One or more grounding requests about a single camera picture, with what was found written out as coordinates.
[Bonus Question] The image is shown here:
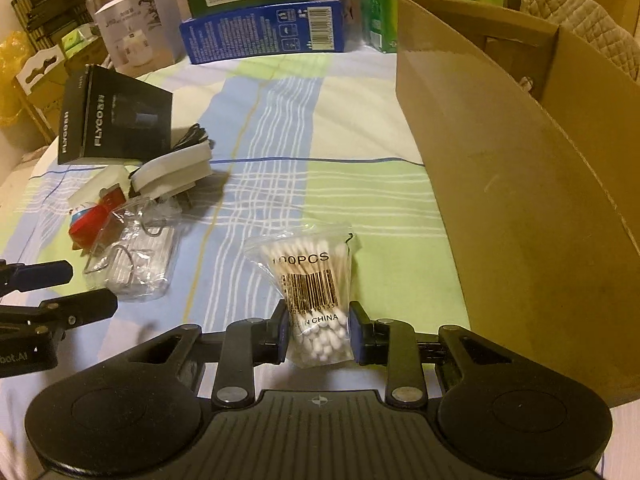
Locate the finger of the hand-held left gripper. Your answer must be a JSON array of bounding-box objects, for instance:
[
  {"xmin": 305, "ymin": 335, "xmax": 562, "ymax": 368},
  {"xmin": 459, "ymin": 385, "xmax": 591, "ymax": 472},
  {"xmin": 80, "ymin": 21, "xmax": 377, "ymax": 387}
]
[
  {"xmin": 0, "ymin": 288, "xmax": 119, "ymax": 342},
  {"xmin": 0, "ymin": 259, "xmax": 74, "ymax": 297}
]

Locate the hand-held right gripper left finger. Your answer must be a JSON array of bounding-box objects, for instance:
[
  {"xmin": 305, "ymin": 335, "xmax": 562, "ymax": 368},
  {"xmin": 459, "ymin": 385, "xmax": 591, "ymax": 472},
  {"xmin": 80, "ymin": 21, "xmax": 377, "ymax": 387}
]
[{"xmin": 127, "ymin": 300, "xmax": 292, "ymax": 408}]

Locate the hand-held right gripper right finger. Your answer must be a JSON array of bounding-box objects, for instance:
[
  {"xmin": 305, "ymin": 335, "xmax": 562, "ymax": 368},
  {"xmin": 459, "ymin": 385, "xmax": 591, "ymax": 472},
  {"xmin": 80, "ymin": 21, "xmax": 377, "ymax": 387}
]
[{"xmin": 348, "ymin": 301, "xmax": 516, "ymax": 408}]

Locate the bag of cotton swabs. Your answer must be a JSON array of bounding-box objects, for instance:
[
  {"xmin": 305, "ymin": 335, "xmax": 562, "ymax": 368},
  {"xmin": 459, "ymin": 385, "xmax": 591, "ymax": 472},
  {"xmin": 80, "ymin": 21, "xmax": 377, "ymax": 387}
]
[{"xmin": 243, "ymin": 232, "xmax": 362, "ymax": 368}]

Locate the red and blue toy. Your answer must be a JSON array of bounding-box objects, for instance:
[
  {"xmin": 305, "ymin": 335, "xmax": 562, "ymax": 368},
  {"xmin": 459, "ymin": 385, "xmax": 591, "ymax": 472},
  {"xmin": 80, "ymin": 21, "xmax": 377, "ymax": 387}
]
[{"xmin": 68, "ymin": 186, "xmax": 126, "ymax": 254}]

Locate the white square night light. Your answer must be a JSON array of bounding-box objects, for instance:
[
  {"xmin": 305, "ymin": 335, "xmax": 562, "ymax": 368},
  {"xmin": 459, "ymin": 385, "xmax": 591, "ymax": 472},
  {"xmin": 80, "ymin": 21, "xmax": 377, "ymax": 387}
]
[{"xmin": 129, "ymin": 140, "xmax": 215, "ymax": 202}]

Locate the brown cardboard box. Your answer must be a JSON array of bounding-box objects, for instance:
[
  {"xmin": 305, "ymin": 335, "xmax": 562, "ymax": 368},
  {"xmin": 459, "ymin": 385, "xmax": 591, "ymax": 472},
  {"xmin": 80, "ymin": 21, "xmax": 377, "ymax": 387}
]
[{"xmin": 395, "ymin": 0, "xmax": 640, "ymax": 408}]

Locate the clear bag of metal hooks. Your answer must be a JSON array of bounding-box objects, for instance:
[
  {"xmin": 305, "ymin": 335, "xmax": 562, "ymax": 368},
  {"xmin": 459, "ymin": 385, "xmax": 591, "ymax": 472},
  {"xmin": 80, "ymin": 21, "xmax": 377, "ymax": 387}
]
[{"xmin": 82, "ymin": 197, "xmax": 183, "ymax": 303}]

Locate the black product box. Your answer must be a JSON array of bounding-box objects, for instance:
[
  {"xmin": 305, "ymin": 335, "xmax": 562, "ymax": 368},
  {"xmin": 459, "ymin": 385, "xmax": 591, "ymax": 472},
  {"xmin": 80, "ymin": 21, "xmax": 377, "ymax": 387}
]
[{"xmin": 57, "ymin": 64, "xmax": 174, "ymax": 166}]

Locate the yellow plastic bag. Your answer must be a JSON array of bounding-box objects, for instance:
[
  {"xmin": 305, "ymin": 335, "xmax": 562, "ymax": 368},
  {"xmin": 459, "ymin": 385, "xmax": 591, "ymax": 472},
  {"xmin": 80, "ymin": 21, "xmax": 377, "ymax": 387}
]
[{"xmin": 0, "ymin": 30, "xmax": 42, "ymax": 128}]

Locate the plaid bed sheet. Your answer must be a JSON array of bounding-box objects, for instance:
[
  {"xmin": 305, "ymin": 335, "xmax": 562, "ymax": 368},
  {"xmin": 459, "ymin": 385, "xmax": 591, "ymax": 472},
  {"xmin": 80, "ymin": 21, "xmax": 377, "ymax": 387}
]
[{"xmin": 0, "ymin": 50, "xmax": 501, "ymax": 480}]

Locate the white cardboard hanger piece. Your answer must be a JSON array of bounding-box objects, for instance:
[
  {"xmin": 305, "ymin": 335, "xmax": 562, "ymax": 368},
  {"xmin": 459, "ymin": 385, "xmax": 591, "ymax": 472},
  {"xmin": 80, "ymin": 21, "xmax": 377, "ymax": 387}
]
[{"xmin": 12, "ymin": 42, "xmax": 68, "ymax": 93}]

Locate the small green and white box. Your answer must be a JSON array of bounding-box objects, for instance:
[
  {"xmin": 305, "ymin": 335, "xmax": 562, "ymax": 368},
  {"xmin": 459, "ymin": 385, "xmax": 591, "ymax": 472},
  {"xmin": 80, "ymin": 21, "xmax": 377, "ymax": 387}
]
[{"xmin": 60, "ymin": 27, "xmax": 101, "ymax": 68}]

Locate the white product box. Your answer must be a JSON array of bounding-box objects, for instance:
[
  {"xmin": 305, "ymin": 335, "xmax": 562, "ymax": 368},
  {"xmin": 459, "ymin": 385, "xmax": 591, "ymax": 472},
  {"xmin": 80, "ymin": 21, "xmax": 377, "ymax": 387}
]
[{"xmin": 94, "ymin": 0, "xmax": 185, "ymax": 77}]

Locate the blue product box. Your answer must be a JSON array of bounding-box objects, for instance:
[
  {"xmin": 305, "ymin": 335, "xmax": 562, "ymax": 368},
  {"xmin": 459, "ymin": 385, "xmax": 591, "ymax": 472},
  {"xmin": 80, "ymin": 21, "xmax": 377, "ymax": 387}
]
[{"xmin": 179, "ymin": 0, "xmax": 351, "ymax": 65}]

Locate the beige quilted cloth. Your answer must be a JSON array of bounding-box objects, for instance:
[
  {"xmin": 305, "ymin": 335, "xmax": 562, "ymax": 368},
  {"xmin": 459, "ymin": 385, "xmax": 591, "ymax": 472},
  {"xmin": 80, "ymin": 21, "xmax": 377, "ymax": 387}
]
[{"xmin": 507, "ymin": 0, "xmax": 640, "ymax": 86}]

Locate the black cable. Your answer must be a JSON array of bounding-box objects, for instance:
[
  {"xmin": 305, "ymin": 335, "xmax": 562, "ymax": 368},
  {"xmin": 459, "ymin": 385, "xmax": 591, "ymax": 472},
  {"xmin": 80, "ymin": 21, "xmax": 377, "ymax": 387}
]
[{"xmin": 170, "ymin": 124, "xmax": 212, "ymax": 153}]

